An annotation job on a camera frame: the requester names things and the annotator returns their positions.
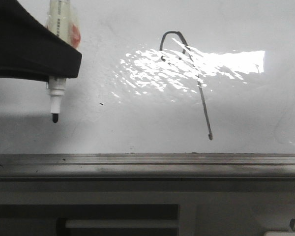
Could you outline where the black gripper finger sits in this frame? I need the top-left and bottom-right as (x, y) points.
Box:
(0, 0), (82, 81)

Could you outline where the white marker with black tip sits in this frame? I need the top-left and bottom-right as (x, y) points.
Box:
(47, 0), (81, 123)

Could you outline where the white cabinet below whiteboard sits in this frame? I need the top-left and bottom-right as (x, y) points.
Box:
(0, 179), (295, 236)

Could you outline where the white whiteboard with aluminium frame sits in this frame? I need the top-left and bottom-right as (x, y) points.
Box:
(0, 0), (295, 178)

